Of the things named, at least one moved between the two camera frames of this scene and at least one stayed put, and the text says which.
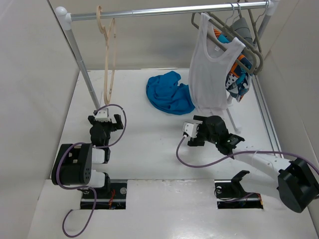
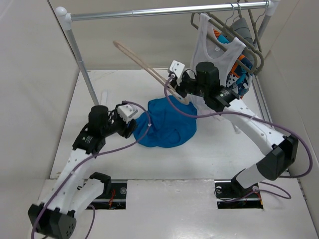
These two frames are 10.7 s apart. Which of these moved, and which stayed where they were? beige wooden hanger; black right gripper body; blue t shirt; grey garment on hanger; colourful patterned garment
Moved: blue t shirt; black right gripper body; beige wooden hanger
Stayed: grey garment on hanger; colourful patterned garment
